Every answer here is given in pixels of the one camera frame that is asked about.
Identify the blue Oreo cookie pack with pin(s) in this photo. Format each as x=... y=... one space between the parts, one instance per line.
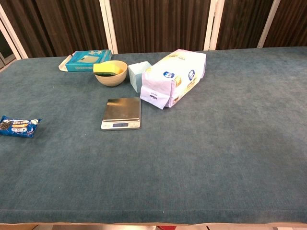
x=20 y=126

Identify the silver digital kitchen scale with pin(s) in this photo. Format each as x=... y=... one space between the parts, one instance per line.
x=122 y=112

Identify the teal cardboard box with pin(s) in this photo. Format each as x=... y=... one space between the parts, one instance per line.
x=84 y=61

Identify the large white flour bag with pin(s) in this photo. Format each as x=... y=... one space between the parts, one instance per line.
x=172 y=76

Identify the teal table cloth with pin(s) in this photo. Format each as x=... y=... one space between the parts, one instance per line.
x=168 y=155

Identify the light blue paper cube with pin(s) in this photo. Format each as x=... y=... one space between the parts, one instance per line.
x=136 y=75

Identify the beige ceramic bowl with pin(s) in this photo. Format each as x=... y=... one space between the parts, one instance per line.
x=111 y=77

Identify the yellow green sponge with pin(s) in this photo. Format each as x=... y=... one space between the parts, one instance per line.
x=106 y=68

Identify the white partition post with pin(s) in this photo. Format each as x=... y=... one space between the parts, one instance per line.
x=109 y=24
x=213 y=24
x=12 y=33
x=268 y=24

